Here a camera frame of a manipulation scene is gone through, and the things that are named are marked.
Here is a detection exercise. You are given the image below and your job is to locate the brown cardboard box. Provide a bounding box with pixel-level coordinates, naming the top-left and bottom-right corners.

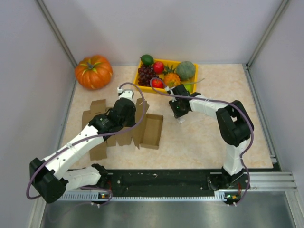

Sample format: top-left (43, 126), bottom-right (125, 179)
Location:
top-left (132, 98), bottom-right (163, 150)

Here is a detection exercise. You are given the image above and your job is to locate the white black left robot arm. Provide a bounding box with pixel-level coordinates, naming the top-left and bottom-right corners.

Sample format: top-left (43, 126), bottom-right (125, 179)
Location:
top-left (29, 96), bottom-right (136, 203)

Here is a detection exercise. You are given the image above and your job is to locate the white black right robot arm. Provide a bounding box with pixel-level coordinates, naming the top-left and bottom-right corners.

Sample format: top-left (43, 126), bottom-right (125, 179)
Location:
top-left (165, 85), bottom-right (254, 190)

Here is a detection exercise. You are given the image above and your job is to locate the light green apple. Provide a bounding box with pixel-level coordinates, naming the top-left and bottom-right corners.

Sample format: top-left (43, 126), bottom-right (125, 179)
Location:
top-left (183, 78), bottom-right (205, 94)

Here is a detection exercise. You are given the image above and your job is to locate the red apple front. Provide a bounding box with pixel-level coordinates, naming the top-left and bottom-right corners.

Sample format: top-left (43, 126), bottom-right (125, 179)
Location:
top-left (151, 79), bottom-right (164, 89)

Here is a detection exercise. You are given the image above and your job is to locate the red apple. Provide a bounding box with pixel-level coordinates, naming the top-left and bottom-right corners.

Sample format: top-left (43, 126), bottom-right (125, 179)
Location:
top-left (151, 79), bottom-right (164, 89)
top-left (153, 61), bottom-right (164, 74)

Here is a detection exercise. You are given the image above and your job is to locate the green netted melon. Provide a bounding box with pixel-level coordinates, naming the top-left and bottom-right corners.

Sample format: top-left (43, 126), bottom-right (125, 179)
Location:
top-left (175, 61), bottom-right (196, 81)

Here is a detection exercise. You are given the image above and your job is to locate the yellow plastic fruit tray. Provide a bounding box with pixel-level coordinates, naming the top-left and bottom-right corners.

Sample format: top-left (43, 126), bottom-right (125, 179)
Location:
top-left (133, 55), bottom-right (199, 93)

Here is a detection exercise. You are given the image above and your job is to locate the red apple rear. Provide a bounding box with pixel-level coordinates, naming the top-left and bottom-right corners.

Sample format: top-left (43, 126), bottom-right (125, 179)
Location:
top-left (153, 61), bottom-right (164, 74)

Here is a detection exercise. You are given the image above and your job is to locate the purple grape bunch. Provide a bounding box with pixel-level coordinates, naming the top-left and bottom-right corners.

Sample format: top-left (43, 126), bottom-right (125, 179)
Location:
top-left (138, 64), bottom-right (159, 87)

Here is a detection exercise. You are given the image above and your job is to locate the dark green lime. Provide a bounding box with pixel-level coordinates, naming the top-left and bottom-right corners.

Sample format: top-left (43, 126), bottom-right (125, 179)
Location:
top-left (140, 54), bottom-right (154, 66)

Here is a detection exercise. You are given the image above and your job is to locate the orange pumpkin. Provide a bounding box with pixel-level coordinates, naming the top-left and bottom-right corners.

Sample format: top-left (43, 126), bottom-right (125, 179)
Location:
top-left (75, 55), bottom-right (113, 90)

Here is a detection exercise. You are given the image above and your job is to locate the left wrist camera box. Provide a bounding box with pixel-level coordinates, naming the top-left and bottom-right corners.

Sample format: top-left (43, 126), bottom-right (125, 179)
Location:
top-left (117, 87), bottom-right (134, 100)

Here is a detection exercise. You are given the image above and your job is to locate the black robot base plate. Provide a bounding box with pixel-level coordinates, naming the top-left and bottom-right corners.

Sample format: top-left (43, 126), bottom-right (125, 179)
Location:
top-left (80, 168), bottom-right (249, 197)

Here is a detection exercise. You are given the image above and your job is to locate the aluminium frame post right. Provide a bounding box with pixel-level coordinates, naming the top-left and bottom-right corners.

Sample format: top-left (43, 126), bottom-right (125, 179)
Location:
top-left (246, 0), bottom-right (291, 71)

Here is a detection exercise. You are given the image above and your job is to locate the aluminium frame post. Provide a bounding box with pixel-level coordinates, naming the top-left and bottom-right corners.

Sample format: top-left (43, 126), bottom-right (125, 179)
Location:
top-left (35, 0), bottom-right (77, 68)
top-left (246, 0), bottom-right (291, 71)

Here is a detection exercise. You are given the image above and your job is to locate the white slotted cable duct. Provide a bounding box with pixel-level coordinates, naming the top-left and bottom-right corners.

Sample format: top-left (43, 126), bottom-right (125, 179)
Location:
top-left (58, 190), bottom-right (238, 202)

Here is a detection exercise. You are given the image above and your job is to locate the aluminium frame post left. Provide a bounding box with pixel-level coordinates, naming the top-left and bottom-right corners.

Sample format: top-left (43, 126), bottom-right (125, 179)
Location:
top-left (35, 0), bottom-right (77, 68)

